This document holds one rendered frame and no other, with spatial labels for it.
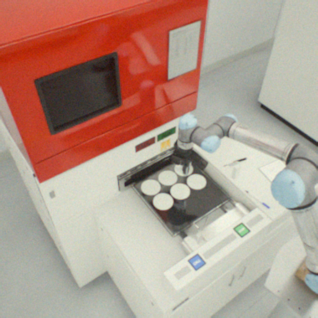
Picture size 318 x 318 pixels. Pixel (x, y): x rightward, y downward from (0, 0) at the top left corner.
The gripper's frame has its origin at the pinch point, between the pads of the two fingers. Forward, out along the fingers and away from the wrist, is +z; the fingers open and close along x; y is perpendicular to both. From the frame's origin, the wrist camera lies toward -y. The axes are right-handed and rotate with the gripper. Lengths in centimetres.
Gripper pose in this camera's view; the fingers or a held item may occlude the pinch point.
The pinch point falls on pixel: (186, 174)
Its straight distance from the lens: 167.6
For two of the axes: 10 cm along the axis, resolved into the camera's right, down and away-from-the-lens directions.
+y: -8.8, -3.5, 3.1
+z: -0.1, 6.8, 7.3
